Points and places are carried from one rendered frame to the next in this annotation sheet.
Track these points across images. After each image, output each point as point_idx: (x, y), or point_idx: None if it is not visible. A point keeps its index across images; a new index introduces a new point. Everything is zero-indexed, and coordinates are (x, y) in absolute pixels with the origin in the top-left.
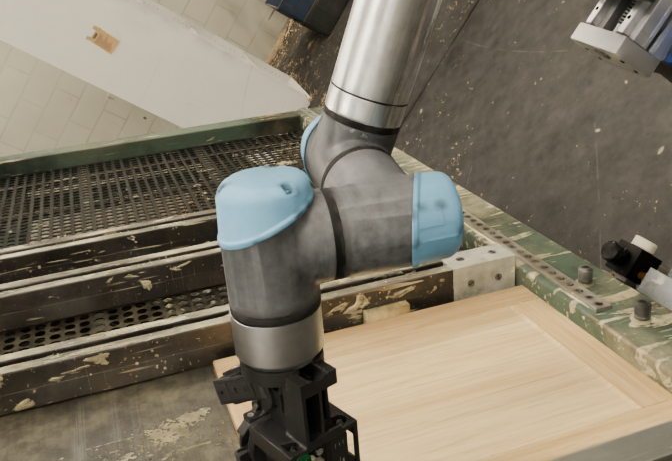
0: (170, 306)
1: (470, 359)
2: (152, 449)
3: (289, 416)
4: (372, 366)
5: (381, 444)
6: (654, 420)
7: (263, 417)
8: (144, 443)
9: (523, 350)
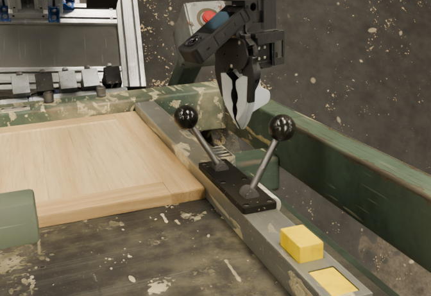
0: None
1: (27, 148)
2: (25, 268)
3: (267, 17)
4: (1, 174)
5: (104, 169)
6: (128, 117)
7: (249, 33)
8: (11, 274)
9: (33, 137)
